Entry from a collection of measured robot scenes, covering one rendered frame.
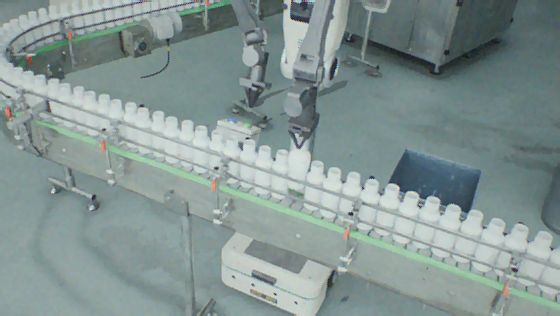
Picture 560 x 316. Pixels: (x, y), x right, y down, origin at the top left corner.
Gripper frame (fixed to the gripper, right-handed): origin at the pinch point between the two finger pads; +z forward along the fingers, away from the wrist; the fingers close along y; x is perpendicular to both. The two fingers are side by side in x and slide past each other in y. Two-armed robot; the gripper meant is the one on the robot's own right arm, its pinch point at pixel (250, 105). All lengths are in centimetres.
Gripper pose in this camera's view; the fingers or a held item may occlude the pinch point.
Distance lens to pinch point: 186.6
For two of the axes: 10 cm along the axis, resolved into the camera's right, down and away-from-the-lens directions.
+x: 3.8, -1.7, 9.1
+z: -2.1, 9.4, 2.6
